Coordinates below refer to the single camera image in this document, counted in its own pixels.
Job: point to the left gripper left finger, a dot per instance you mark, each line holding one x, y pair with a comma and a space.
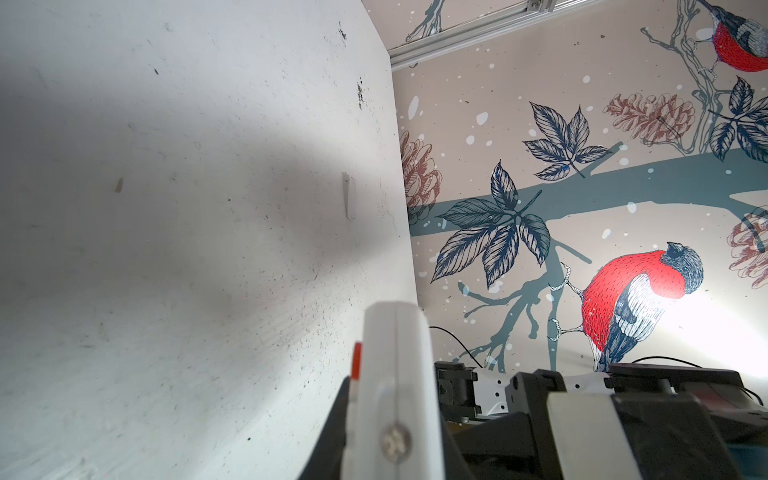
325, 460

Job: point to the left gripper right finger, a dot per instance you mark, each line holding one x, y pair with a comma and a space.
456, 468

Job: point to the white remote control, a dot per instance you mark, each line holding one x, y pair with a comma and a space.
393, 424

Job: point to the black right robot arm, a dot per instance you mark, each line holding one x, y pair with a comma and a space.
634, 421

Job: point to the horizontal aluminium frame bar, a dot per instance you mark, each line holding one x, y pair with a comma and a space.
429, 40

